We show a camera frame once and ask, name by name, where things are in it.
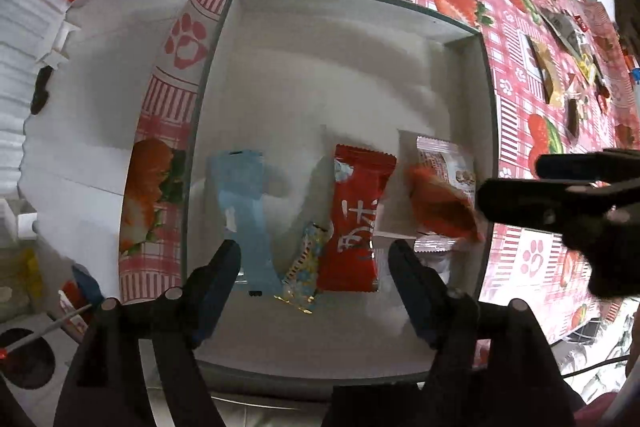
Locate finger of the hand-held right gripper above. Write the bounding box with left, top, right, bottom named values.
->
left=475, top=177, right=640, bottom=239
left=535, top=148, right=640, bottom=182

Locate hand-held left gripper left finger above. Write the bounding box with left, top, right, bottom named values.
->
left=52, top=238, right=243, bottom=427

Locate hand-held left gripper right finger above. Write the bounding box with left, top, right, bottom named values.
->
left=387, top=239, right=587, bottom=427

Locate orange snack packet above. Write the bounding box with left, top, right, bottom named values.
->
left=406, top=164, right=486, bottom=244

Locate transparent nut snack packet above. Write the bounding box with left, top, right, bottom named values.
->
left=397, top=129, right=479, bottom=256

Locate small colourful candy packet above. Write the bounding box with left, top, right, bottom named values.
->
left=273, top=222, right=334, bottom=314

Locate light blue snack packet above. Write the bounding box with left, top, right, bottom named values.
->
left=206, top=149, right=284, bottom=298

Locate red snack packet white print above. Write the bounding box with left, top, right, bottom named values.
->
left=316, top=144, right=398, bottom=294

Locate white tray box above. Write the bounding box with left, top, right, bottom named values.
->
left=180, top=0, right=501, bottom=403

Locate dark stick snack packet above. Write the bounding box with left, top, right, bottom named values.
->
left=566, top=98, right=582, bottom=141

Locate brown yellow snack packet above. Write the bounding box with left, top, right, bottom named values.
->
left=529, top=38, right=564, bottom=108

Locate white crumpled snack bag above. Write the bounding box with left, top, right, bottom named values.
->
left=541, top=8, right=584, bottom=58

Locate red tipped stick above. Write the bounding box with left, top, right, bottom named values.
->
left=0, top=303, right=94, bottom=359

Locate black slipper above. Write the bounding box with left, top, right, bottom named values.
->
left=30, top=66, right=54, bottom=116

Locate black cable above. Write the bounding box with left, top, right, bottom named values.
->
left=564, top=354, right=628, bottom=379

